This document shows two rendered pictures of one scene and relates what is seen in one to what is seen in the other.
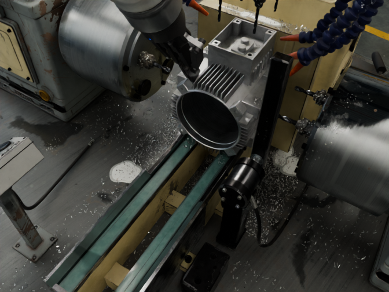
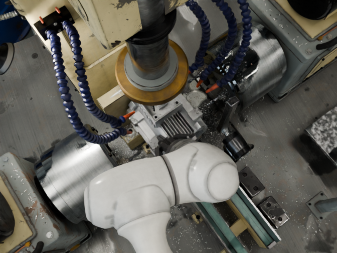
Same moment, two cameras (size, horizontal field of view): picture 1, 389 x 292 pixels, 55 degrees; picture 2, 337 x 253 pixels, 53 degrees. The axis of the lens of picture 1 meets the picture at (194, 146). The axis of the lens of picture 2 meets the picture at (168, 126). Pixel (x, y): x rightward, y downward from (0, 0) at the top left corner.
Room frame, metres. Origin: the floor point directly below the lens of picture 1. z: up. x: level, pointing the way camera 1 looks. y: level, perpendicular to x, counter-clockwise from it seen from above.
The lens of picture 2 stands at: (0.48, 0.22, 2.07)
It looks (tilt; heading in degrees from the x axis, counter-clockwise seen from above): 73 degrees down; 299
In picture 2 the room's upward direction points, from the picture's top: 5 degrees counter-clockwise
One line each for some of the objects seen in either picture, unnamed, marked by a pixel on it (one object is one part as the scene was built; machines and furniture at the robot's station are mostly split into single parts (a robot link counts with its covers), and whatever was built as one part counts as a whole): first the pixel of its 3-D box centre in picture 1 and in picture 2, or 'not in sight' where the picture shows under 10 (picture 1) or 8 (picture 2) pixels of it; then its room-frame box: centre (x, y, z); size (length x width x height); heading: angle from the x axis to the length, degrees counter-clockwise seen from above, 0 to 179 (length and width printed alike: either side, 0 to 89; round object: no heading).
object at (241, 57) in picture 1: (241, 51); (157, 102); (0.68, -0.09, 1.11); 0.12 x 0.11 x 0.07; 150
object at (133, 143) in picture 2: not in sight; (132, 135); (0.77, -0.02, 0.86); 0.07 x 0.06 x 0.12; 60
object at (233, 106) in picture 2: (268, 117); (226, 117); (0.47, -0.13, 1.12); 0.04 x 0.03 x 0.26; 150
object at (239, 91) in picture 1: (228, 95); (166, 121); (0.65, -0.07, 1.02); 0.20 x 0.19 x 0.19; 150
